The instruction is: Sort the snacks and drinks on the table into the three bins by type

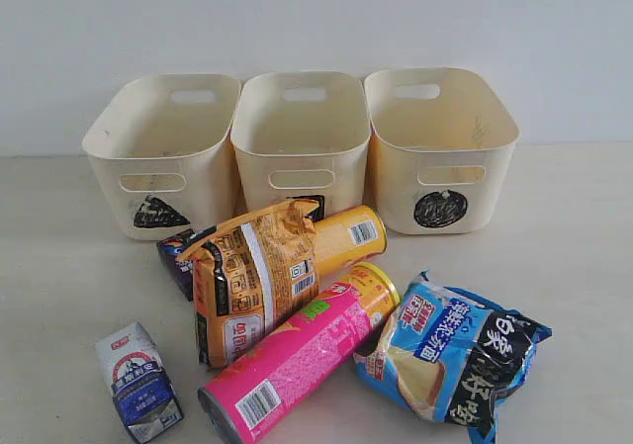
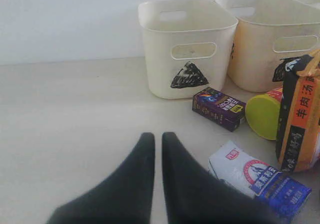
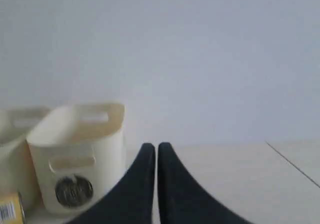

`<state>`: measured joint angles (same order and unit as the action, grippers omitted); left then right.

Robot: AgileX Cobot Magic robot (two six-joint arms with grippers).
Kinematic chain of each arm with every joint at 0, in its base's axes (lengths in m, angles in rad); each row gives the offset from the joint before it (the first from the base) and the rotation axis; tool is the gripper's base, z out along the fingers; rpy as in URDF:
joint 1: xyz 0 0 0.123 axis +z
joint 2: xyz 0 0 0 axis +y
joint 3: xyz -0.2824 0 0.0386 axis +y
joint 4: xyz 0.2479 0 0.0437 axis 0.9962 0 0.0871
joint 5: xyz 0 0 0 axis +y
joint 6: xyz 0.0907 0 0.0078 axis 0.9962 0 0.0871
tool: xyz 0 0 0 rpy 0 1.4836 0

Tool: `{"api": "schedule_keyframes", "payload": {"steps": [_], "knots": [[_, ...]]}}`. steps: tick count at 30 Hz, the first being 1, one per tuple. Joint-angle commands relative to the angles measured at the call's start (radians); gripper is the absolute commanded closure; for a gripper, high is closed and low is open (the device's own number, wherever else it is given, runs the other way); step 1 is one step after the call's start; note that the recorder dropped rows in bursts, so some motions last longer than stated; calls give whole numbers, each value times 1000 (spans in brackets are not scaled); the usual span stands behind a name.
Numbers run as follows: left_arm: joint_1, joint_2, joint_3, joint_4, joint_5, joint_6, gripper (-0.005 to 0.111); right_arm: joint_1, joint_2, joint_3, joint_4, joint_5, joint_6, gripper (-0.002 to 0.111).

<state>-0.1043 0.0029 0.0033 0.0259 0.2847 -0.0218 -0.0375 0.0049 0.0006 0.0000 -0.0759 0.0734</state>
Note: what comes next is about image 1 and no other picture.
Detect yellow chips can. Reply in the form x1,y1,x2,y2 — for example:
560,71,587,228
314,205,387,277

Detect orange noodle bag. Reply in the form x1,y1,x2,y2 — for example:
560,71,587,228
178,199,319,369

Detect purple juice carton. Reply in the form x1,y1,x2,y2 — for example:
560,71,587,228
156,228,194,302

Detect blue noodle bag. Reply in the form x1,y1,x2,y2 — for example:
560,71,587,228
354,271,552,443

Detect pink chips can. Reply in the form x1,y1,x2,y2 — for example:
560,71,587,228
198,262,400,443

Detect white blue milk carton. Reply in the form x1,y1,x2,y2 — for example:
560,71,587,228
95,321,184,443

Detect cream bin square mark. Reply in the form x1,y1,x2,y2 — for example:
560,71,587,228
230,71,372,220

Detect cream bin circle mark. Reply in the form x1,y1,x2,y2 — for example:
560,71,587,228
364,67,519,235

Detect cream bin triangle mark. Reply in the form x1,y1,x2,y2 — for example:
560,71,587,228
82,73,241,241

